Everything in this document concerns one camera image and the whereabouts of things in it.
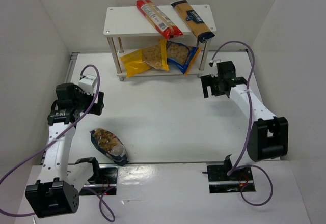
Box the yellow macaroni bag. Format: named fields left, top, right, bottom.
left=120, top=39, right=169, bottom=78

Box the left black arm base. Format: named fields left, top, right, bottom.
left=79, top=164, right=118, bottom=196

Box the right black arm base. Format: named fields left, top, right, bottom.
left=202, top=163, right=256, bottom=194

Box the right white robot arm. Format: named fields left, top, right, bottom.
left=201, top=60, right=289, bottom=176

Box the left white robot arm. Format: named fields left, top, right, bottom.
left=25, top=81, right=104, bottom=218

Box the blue yellow pasta bag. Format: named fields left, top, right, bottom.
left=166, top=41, right=201, bottom=75

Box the dark mixed pasta bag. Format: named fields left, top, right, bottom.
left=90, top=128, right=128, bottom=166

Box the white two-tier shelf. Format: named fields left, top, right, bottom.
left=103, top=5, right=216, bottom=81

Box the tan and blue spaghetti package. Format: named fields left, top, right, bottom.
left=171, top=0, right=215, bottom=43

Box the red spaghetti package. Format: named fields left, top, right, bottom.
left=136, top=0, right=183, bottom=40

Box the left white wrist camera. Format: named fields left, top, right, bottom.
left=78, top=74, right=97, bottom=95

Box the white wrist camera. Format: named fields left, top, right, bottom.
left=78, top=74, right=97, bottom=95
left=208, top=59, right=222, bottom=67

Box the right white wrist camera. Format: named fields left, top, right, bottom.
left=208, top=59, right=222, bottom=67

